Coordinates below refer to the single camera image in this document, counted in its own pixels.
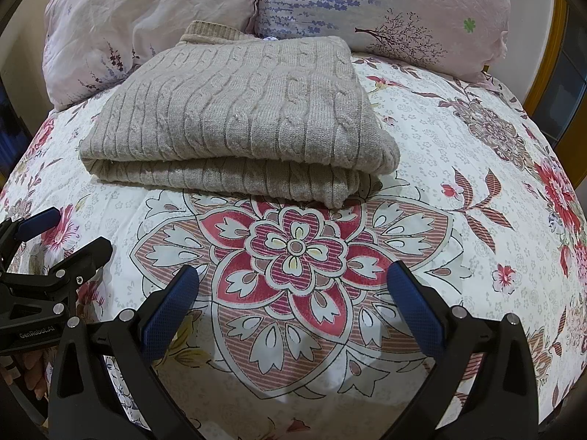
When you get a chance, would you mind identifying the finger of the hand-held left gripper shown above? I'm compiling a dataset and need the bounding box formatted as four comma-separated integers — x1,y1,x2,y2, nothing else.
0,208,62,267
0,237,113,292

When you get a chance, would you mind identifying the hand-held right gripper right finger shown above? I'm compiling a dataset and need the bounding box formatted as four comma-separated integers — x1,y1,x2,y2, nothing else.
387,260,539,440

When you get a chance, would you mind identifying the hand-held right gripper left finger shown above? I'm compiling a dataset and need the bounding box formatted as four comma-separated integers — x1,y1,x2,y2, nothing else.
48,263,203,440

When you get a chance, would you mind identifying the beige cable-knit sweater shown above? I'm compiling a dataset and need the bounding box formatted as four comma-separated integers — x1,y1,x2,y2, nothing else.
79,21,401,209

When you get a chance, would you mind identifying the person's left hand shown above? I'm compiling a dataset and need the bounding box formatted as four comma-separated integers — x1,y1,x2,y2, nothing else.
6,352,50,400

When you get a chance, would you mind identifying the floral bed sheet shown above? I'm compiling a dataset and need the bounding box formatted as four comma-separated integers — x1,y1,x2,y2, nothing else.
0,50,587,440

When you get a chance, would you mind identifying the pink floral pillow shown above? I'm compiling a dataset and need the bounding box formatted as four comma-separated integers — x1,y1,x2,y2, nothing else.
252,0,513,84
43,0,263,111

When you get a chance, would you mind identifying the yellow wooden frame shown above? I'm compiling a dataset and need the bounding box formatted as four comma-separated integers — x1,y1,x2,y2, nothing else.
522,0,570,111

